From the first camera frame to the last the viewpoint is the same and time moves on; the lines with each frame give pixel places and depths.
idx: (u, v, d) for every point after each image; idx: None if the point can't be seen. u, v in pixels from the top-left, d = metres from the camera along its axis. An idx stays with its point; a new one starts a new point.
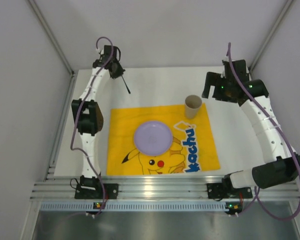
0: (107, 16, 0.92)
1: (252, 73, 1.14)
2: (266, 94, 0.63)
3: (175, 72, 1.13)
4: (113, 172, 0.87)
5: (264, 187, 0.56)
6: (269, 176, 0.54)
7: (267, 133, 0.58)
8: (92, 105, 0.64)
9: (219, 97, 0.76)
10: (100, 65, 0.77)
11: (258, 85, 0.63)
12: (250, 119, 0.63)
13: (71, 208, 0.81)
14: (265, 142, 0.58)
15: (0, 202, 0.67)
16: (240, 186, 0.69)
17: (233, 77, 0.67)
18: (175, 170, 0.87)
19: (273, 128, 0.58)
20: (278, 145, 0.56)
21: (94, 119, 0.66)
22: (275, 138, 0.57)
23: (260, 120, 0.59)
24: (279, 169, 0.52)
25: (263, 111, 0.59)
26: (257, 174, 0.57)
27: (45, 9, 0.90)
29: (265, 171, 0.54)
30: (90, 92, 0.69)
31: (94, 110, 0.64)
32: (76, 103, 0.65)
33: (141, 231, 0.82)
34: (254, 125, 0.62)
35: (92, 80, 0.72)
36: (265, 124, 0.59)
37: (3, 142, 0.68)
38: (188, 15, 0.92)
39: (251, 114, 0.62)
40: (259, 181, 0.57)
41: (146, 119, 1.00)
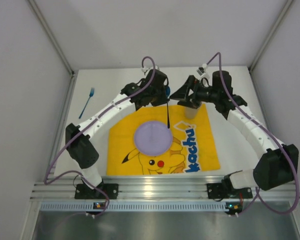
0: (107, 17, 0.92)
1: (251, 73, 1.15)
2: (245, 103, 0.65)
3: (175, 72, 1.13)
4: (113, 173, 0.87)
5: (266, 187, 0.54)
6: (266, 171, 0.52)
7: (253, 132, 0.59)
8: (83, 142, 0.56)
9: (193, 101, 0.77)
10: (129, 90, 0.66)
11: (237, 98, 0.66)
12: (237, 126, 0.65)
13: (71, 208, 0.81)
14: (253, 141, 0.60)
15: (0, 202, 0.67)
16: (240, 186, 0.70)
17: (220, 89, 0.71)
18: (174, 170, 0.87)
19: (257, 127, 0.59)
20: (265, 140, 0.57)
21: (82, 157, 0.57)
22: (261, 134, 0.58)
23: (244, 123, 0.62)
24: (273, 161, 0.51)
25: (245, 115, 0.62)
26: (257, 175, 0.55)
27: (44, 9, 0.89)
29: (263, 168, 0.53)
30: (92, 123, 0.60)
31: (84, 148, 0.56)
32: (71, 130, 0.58)
33: (141, 231, 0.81)
34: (242, 130, 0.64)
35: (108, 109, 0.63)
36: (249, 125, 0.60)
37: (3, 141, 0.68)
38: (188, 15, 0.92)
39: (236, 121, 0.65)
40: (261, 183, 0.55)
41: (146, 119, 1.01)
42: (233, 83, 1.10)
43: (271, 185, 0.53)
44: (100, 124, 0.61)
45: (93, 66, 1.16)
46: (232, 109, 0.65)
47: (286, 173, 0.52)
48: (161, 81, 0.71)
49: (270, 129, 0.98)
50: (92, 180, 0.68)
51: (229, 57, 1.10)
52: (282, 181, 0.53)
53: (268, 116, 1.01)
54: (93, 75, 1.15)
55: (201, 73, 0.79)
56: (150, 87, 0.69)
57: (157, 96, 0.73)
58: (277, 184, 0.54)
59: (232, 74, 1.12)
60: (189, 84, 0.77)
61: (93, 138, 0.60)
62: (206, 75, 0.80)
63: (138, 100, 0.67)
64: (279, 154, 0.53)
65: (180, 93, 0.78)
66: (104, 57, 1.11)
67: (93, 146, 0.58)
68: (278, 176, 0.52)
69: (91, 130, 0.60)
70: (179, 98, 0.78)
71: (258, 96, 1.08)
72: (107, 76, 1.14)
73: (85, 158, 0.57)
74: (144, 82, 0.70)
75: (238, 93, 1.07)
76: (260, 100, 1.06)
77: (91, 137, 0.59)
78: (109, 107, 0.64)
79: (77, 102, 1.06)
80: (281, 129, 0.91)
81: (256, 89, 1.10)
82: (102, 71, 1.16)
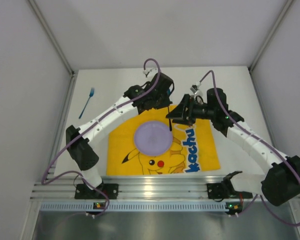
0: (107, 17, 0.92)
1: (251, 73, 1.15)
2: (242, 119, 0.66)
3: (174, 72, 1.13)
4: (113, 173, 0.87)
5: (278, 202, 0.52)
6: (275, 186, 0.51)
7: (255, 147, 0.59)
8: (82, 144, 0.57)
9: (189, 119, 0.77)
10: (133, 94, 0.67)
11: (234, 115, 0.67)
12: (239, 144, 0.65)
13: (71, 208, 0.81)
14: (257, 156, 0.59)
15: (0, 202, 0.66)
16: (241, 189, 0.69)
17: (216, 107, 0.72)
18: (175, 170, 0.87)
19: (258, 141, 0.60)
20: (269, 154, 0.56)
21: (81, 160, 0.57)
22: (263, 149, 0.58)
23: (244, 138, 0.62)
24: (281, 176, 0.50)
25: (244, 131, 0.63)
26: (267, 190, 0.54)
27: (44, 9, 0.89)
29: (271, 183, 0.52)
30: (92, 127, 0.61)
31: (83, 151, 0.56)
32: (71, 132, 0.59)
33: (141, 231, 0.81)
34: (244, 146, 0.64)
35: (108, 113, 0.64)
36: (250, 140, 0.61)
37: (3, 141, 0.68)
38: (188, 16, 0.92)
39: (236, 137, 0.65)
40: (272, 198, 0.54)
41: (146, 119, 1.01)
42: (233, 83, 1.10)
43: (282, 200, 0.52)
44: (100, 127, 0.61)
45: (93, 67, 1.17)
46: (230, 126, 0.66)
47: (296, 186, 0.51)
48: (167, 86, 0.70)
49: (270, 129, 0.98)
50: (91, 181, 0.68)
51: (229, 57, 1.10)
52: (294, 195, 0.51)
53: (268, 116, 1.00)
54: (93, 75, 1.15)
55: (194, 91, 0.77)
56: (154, 91, 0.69)
57: (160, 100, 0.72)
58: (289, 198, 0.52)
59: (232, 74, 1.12)
60: (184, 102, 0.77)
61: (93, 141, 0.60)
62: (199, 93, 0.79)
63: (141, 104, 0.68)
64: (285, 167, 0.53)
65: (176, 113, 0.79)
66: (103, 57, 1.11)
67: (92, 149, 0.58)
68: (288, 190, 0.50)
69: (91, 133, 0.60)
70: (175, 117, 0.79)
71: (258, 96, 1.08)
72: (107, 76, 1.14)
73: (84, 161, 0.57)
74: (148, 85, 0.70)
75: (238, 93, 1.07)
76: (260, 100, 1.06)
77: (91, 141, 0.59)
78: (109, 111, 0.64)
79: (77, 102, 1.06)
80: (281, 129, 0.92)
81: (256, 89, 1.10)
82: (102, 71, 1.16)
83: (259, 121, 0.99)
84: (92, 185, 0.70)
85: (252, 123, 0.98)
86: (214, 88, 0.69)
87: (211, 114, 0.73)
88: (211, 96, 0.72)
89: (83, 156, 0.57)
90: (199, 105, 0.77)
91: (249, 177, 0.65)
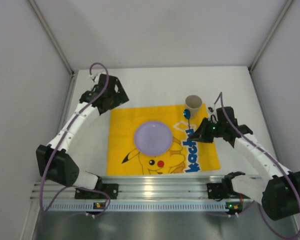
0: (106, 17, 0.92)
1: (252, 73, 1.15)
2: (250, 131, 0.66)
3: (174, 73, 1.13)
4: (113, 173, 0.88)
5: (275, 218, 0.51)
6: (274, 201, 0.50)
7: (259, 158, 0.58)
8: (61, 156, 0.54)
9: (202, 136, 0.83)
10: (88, 98, 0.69)
11: (242, 127, 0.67)
12: (244, 155, 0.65)
13: (72, 208, 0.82)
14: (260, 168, 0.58)
15: None
16: (240, 190, 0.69)
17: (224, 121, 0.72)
18: (174, 170, 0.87)
19: (262, 154, 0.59)
20: (271, 167, 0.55)
21: (61, 173, 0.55)
22: (267, 161, 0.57)
23: (250, 149, 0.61)
24: (280, 189, 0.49)
25: (250, 142, 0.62)
26: (266, 204, 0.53)
27: (44, 8, 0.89)
29: (270, 196, 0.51)
30: (63, 137, 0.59)
31: (62, 163, 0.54)
32: (41, 150, 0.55)
33: (141, 232, 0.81)
34: (249, 157, 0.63)
35: (73, 119, 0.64)
36: (255, 152, 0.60)
37: (3, 141, 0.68)
38: (187, 15, 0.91)
39: (242, 148, 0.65)
40: (270, 213, 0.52)
41: (146, 119, 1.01)
42: (233, 83, 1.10)
43: (281, 216, 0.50)
44: (71, 135, 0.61)
45: (94, 67, 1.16)
46: (238, 137, 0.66)
47: (296, 202, 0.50)
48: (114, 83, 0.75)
49: (270, 129, 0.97)
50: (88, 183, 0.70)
51: (229, 57, 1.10)
52: (292, 212, 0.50)
53: (268, 116, 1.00)
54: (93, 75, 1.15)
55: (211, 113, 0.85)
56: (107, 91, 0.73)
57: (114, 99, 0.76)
58: (287, 215, 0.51)
59: (232, 73, 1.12)
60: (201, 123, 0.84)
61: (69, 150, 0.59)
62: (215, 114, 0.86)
63: (99, 104, 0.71)
64: (286, 182, 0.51)
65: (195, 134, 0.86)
66: (103, 57, 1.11)
67: (70, 159, 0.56)
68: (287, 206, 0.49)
69: (64, 143, 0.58)
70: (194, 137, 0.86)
71: (258, 96, 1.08)
72: None
73: (67, 172, 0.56)
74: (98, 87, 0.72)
75: (238, 93, 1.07)
76: (260, 100, 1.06)
77: (67, 150, 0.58)
78: (72, 118, 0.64)
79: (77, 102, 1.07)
80: (281, 129, 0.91)
81: (256, 89, 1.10)
82: (102, 71, 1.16)
83: (260, 121, 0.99)
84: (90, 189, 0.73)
85: (252, 124, 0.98)
86: (222, 107, 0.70)
87: (220, 130, 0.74)
88: (221, 113, 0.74)
89: (62, 167, 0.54)
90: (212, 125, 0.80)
91: (251, 183, 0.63)
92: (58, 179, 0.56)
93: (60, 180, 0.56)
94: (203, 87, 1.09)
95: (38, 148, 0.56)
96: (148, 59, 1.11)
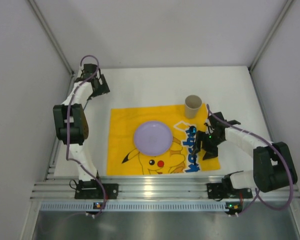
0: (107, 16, 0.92)
1: (251, 73, 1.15)
2: (238, 123, 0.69)
3: (174, 72, 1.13)
4: (113, 173, 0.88)
5: (266, 189, 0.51)
6: (260, 168, 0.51)
7: (245, 138, 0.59)
8: (76, 107, 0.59)
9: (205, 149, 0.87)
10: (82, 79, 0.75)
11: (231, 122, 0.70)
12: (235, 143, 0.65)
13: (71, 208, 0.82)
14: (248, 148, 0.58)
15: None
16: (240, 187, 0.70)
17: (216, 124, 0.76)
18: (174, 170, 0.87)
19: (247, 134, 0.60)
20: (256, 141, 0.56)
21: (79, 124, 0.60)
22: (252, 138, 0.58)
23: (237, 134, 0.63)
24: (264, 155, 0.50)
25: (237, 128, 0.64)
26: (257, 177, 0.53)
27: (44, 9, 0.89)
29: (258, 166, 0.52)
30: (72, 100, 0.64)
31: (79, 113, 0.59)
32: (57, 108, 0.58)
33: (141, 232, 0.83)
34: (238, 143, 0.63)
35: (75, 90, 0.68)
36: (241, 133, 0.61)
37: (3, 141, 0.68)
38: (188, 16, 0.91)
39: (232, 136, 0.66)
40: (261, 185, 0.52)
41: (146, 120, 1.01)
42: (234, 83, 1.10)
43: (271, 187, 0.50)
44: (79, 97, 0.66)
45: None
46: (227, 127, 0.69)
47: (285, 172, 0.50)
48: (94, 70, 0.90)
49: (270, 129, 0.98)
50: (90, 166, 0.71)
51: (229, 57, 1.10)
52: (282, 183, 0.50)
53: (268, 117, 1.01)
54: None
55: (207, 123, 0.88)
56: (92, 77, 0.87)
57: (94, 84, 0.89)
58: (277, 186, 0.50)
59: (233, 73, 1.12)
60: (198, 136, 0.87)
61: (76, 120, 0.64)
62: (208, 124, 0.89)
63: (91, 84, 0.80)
64: (271, 151, 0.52)
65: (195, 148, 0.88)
66: (103, 57, 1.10)
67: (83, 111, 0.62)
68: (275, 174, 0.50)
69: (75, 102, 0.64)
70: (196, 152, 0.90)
71: (258, 96, 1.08)
72: (107, 76, 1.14)
73: (83, 122, 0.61)
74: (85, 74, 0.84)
75: (238, 93, 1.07)
76: (260, 100, 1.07)
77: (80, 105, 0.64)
78: (74, 90, 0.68)
79: None
80: (281, 129, 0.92)
81: (256, 89, 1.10)
82: (102, 71, 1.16)
83: (260, 121, 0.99)
84: (92, 174, 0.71)
85: (252, 124, 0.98)
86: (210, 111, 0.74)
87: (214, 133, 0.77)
88: (213, 118, 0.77)
89: (80, 117, 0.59)
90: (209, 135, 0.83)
91: (245, 173, 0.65)
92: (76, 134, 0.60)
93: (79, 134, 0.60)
94: (203, 87, 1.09)
95: (53, 108, 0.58)
96: (149, 59, 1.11)
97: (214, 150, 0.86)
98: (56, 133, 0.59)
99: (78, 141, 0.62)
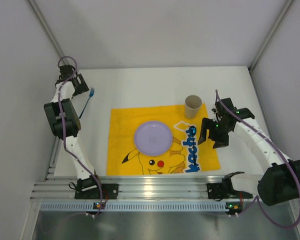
0: (106, 16, 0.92)
1: (251, 73, 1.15)
2: (252, 116, 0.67)
3: (173, 72, 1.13)
4: (113, 172, 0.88)
5: (270, 204, 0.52)
6: (270, 186, 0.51)
7: (259, 145, 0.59)
8: (65, 101, 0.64)
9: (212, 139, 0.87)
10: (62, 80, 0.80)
11: (243, 111, 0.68)
12: (244, 140, 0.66)
13: (71, 208, 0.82)
14: (259, 154, 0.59)
15: None
16: (240, 188, 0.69)
17: (223, 112, 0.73)
18: (174, 170, 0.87)
19: (263, 140, 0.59)
20: (271, 154, 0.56)
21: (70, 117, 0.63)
22: (267, 148, 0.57)
23: (250, 135, 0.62)
24: (278, 176, 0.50)
25: (251, 127, 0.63)
26: (263, 190, 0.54)
27: (44, 9, 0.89)
29: (267, 183, 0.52)
30: (59, 96, 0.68)
31: (68, 106, 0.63)
32: (48, 106, 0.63)
33: (140, 232, 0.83)
34: (248, 142, 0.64)
35: (59, 89, 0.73)
36: (256, 138, 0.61)
37: (3, 141, 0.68)
38: (187, 15, 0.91)
39: (243, 133, 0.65)
40: (265, 198, 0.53)
41: (146, 119, 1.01)
42: (234, 83, 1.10)
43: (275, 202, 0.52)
44: (64, 94, 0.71)
45: (94, 67, 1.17)
46: (238, 121, 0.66)
47: (293, 190, 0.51)
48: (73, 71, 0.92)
49: (271, 129, 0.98)
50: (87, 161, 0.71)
51: (229, 57, 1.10)
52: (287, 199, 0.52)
53: (268, 117, 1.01)
54: (93, 75, 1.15)
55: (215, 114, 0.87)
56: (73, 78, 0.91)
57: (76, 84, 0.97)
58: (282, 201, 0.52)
59: (233, 73, 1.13)
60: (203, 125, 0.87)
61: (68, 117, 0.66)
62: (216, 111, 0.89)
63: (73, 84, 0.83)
64: (285, 169, 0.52)
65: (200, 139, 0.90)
66: (103, 57, 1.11)
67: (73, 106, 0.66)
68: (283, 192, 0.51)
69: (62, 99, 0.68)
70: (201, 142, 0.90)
71: (258, 96, 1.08)
72: (107, 76, 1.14)
73: (75, 115, 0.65)
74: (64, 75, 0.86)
75: (238, 93, 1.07)
76: (260, 100, 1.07)
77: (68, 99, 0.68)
78: (58, 89, 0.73)
79: (77, 102, 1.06)
80: (281, 129, 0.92)
81: (257, 89, 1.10)
82: (103, 71, 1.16)
83: (260, 120, 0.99)
84: (90, 170, 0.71)
85: None
86: (219, 98, 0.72)
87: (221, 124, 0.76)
88: (220, 106, 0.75)
89: (70, 110, 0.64)
90: (215, 123, 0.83)
91: (248, 178, 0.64)
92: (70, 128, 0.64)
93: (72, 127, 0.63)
94: (203, 87, 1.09)
95: (44, 107, 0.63)
96: (148, 59, 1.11)
97: (222, 139, 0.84)
98: (51, 130, 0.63)
99: (73, 134, 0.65)
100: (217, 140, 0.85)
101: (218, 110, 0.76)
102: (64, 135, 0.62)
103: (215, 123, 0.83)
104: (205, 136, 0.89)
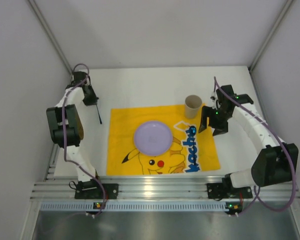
0: (107, 16, 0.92)
1: (252, 73, 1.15)
2: (251, 101, 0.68)
3: (173, 72, 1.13)
4: (113, 173, 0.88)
5: (261, 184, 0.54)
6: (263, 167, 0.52)
7: (255, 128, 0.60)
8: (69, 108, 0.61)
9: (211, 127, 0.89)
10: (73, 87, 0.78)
11: (243, 97, 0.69)
12: (241, 123, 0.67)
13: (72, 208, 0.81)
14: (255, 137, 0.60)
15: None
16: (239, 185, 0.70)
17: (223, 99, 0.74)
18: (175, 171, 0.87)
19: (259, 123, 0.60)
20: (266, 137, 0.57)
21: (73, 125, 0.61)
22: (262, 131, 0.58)
23: (247, 119, 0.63)
24: (271, 156, 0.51)
25: (248, 112, 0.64)
26: (256, 172, 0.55)
27: (43, 8, 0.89)
29: (260, 164, 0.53)
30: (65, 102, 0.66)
31: (72, 115, 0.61)
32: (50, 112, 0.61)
33: (141, 232, 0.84)
34: (245, 127, 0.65)
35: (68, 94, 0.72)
36: (253, 122, 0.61)
37: (3, 141, 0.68)
38: (188, 15, 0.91)
39: (241, 118, 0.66)
40: (258, 180, 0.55)
41: (146, 119, 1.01)
42: (234, 83, 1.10)
43: (267, 183, 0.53)
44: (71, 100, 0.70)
45: (93, 66, 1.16)
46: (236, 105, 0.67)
47: (285, 171, 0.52)
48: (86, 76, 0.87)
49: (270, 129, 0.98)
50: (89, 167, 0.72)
51: (229, 57, 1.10)
52: (279, 180, 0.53)
53: (268, 117, 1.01)
54: (93, 75, 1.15)
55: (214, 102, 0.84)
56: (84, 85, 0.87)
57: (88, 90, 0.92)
58: (274, 183, 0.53)
59: (232, 73, 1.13)
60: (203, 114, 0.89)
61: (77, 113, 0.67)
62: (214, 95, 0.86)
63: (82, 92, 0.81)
64: (279, 151, 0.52)
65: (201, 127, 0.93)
66: (103, 57, 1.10)
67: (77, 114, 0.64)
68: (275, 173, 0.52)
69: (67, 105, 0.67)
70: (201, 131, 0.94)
71: (258, 96, 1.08)
72: (107, 76, 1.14)
73: (77, 123, 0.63)
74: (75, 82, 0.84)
75: (238, 93, 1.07)
76: (260, 100, 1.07)
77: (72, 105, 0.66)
78: (66, 94, 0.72)
79: None
80: (281, 129, 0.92)
81: (256, 89, 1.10)
82: (102, 71, 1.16)
83: None
84: (91, 174, 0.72)
85: None
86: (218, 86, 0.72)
87: (223, 115, 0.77)
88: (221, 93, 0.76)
89: (74, 117, 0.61)
90: (216, 111, 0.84)
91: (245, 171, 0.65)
92: (72, 137, 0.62)
93: (73, 136, 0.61)
94: (203, 87, 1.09)
95: (47, 111, 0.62)
96: (148, 59, 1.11)
97: (222, 125, 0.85)
98: (51, 136, 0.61)
99: (74, 143, 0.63)
100: (216, 127, 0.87)
101: (219, 96, 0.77)
102: (65, 144, 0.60)
103: (215, 110, 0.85)
104: (206, 124, 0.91)
